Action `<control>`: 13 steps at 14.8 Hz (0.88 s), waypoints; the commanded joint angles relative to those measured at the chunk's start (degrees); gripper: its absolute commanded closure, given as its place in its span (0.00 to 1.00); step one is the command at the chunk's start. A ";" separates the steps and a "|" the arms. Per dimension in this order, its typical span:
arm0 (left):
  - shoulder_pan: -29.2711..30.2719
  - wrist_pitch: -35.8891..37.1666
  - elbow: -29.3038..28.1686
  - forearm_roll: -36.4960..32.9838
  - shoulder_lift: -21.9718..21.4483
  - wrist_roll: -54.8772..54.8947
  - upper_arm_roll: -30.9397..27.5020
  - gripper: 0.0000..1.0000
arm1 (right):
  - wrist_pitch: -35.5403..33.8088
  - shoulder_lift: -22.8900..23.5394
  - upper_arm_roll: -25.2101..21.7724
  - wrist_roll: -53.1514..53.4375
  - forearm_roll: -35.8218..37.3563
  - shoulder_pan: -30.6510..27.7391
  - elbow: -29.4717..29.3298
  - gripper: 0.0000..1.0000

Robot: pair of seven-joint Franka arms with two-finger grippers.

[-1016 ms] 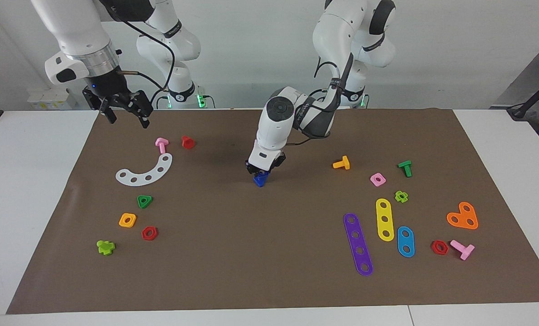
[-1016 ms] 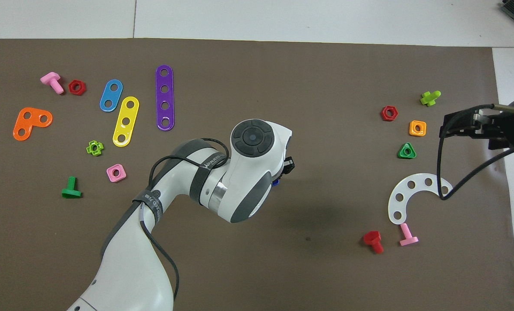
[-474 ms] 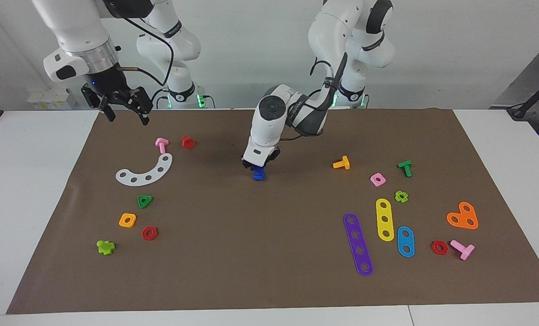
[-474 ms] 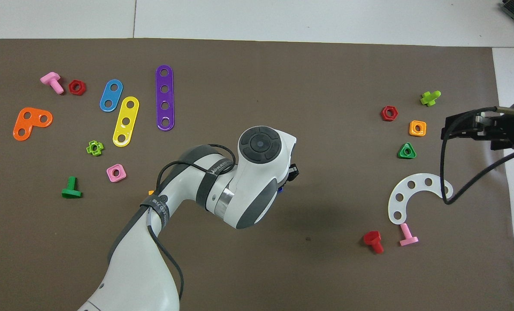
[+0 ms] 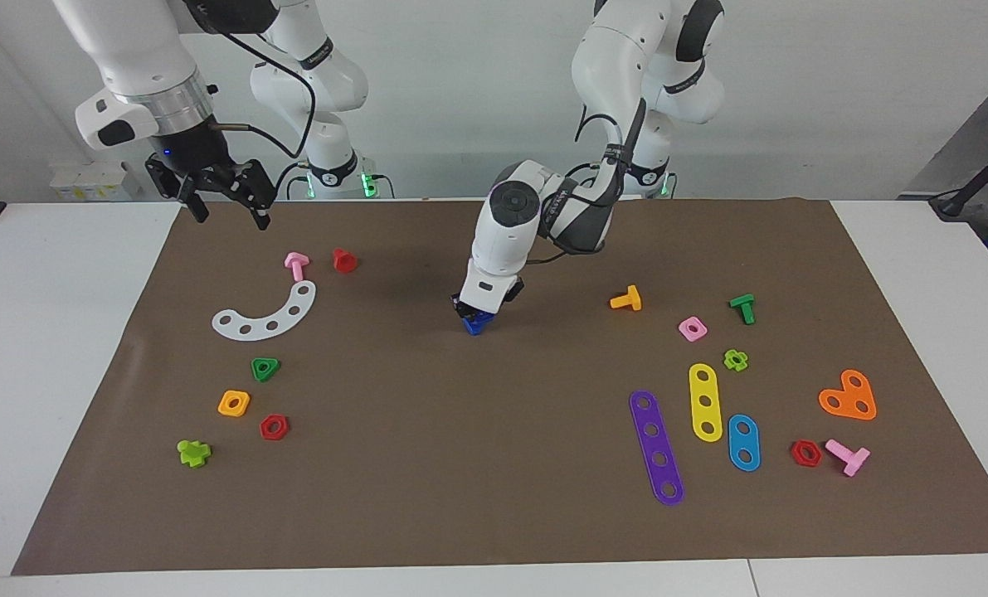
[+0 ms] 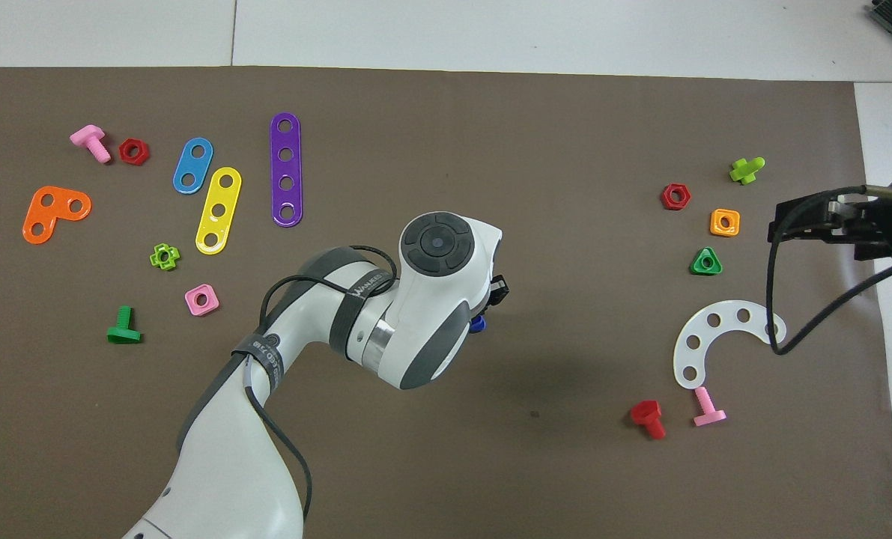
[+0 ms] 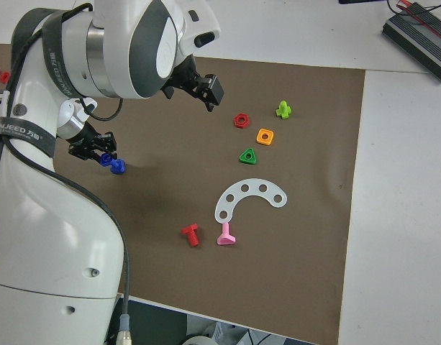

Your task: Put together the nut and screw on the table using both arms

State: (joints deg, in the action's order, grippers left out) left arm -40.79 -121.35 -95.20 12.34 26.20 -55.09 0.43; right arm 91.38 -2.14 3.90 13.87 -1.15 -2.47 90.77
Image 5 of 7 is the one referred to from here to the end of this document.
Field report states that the orange angled three-hole plate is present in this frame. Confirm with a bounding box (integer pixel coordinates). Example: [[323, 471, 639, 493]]
[[818, 369, 878, 421]]

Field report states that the yellow three-hole plastic strip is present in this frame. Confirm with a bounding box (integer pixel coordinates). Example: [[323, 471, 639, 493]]
[[689, 363, 723, 444]]

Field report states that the brown table mat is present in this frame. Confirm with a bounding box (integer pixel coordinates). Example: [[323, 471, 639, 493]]
[[11, 197, 988, 577]]

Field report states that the white box with labels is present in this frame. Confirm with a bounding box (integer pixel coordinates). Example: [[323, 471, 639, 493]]
[[50, 160, 153, 201]]

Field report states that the white curved five-hole plate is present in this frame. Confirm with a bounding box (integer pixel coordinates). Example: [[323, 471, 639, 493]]
[[212, 280, 318, 342]]

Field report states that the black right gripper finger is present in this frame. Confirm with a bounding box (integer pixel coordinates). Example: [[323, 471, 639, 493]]
[[177, 170, 211, 223], [241, 166, 273, 231]]

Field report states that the blue two-hole plastic strip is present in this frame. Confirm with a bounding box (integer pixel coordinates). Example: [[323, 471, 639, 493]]
[[728, 414, 762, 473]]

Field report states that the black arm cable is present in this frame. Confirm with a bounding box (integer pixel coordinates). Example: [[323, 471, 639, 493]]
[[197, 7, 319, 160], [527, 98, 649, 266]]

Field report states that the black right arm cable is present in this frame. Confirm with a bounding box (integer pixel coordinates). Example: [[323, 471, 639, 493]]
[[197, 7, 319, 160]]

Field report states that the black stand with cable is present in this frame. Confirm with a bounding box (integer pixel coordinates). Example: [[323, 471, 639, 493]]
[[929, 148, 988, 221]]

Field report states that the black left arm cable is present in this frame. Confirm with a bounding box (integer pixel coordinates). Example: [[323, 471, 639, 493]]
[[527, 98, 649, 266]]

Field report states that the purple four-hole plastic strip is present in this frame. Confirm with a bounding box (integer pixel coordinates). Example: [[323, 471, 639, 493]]
[[629, 390, 685, 507]]

